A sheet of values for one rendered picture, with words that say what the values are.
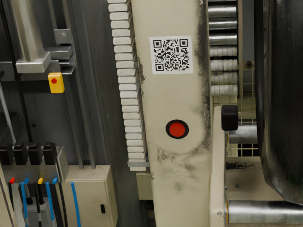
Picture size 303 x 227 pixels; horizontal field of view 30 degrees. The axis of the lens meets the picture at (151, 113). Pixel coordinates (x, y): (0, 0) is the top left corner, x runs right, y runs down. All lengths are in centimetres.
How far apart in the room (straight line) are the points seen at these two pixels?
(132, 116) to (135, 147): 7
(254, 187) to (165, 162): 29
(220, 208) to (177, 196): 15
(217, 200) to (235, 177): 30
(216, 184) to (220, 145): 14
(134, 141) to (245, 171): 37
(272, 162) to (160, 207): 36
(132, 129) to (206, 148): 15
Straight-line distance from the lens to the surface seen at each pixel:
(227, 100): 173
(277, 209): 113
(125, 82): 108
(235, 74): 150
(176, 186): 119
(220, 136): 128
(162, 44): 102
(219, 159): 121
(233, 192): 135
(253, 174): 140
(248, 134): 135
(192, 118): 109
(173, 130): 110
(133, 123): 112
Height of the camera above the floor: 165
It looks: 31 degrees down
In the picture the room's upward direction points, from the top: 6 degrees counter-clockwise
